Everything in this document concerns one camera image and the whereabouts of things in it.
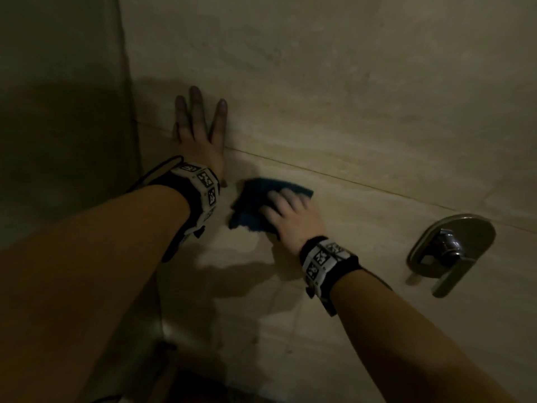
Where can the person's left forearm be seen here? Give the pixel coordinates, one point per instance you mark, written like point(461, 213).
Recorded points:
point(84, 289)

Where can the person's right forearm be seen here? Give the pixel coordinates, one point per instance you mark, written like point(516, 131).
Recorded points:
point(411, 352)

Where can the person's left middle finger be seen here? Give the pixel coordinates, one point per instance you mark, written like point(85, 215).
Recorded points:
point(196, 109)

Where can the person's left hand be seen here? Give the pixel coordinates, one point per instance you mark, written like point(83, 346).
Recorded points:
point(199, 144)

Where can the black white marker wristband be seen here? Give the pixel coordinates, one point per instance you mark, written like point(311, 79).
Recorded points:
point(325, 264)
point(201, 193)

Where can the metal shower valve plate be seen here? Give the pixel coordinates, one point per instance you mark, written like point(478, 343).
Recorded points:
point(474, 237)

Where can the person's left thumb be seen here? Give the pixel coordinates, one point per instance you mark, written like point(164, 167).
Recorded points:
point(223, 176)

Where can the person's right hand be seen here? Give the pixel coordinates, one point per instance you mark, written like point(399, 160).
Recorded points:
point(295, 222)

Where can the person's right thumb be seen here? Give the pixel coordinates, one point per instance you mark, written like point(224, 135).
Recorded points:
point(269, 220)

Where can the blue cleaning cloth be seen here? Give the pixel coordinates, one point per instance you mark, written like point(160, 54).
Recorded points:
point(249, 205)

